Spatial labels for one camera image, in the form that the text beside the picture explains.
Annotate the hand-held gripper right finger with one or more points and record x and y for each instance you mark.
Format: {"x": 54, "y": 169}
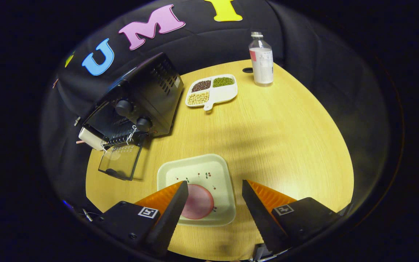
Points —
{"x": 260, "y": 218}

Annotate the pile of yellow soybeans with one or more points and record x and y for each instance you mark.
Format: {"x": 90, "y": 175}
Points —
{"x": 198, "y": 98}

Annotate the pile of green mung beans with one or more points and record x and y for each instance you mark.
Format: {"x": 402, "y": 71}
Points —
{"x": 223, "y": 82}

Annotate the pink ham slice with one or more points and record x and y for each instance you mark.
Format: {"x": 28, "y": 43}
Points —
{"x": 198, "y": 202}

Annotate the white pop-up toaster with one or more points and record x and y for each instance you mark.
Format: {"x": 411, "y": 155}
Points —
{"x": 89, "y": 140}

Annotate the cream square plate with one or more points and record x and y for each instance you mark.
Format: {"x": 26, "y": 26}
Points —
{"x": 202, "y": 167}

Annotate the white divided dish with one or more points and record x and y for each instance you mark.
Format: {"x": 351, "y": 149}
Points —
{"x": 224, "y": 95}

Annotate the clear plastic bottle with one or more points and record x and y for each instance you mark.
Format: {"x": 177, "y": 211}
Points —
{"x": 262, "y": 65}

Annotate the silver clip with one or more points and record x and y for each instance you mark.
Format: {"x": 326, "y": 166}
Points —
{"x": 76, "y": 121}

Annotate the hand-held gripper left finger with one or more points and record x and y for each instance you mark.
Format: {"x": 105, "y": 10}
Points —
{"x": 169, "y": 218}

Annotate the pile of dark red beans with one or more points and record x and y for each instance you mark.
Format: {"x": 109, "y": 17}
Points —
{"x": 201, "y": 86}

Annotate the black toaster oven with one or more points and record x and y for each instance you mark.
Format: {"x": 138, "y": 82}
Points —
{"x": 147, "y": 91}

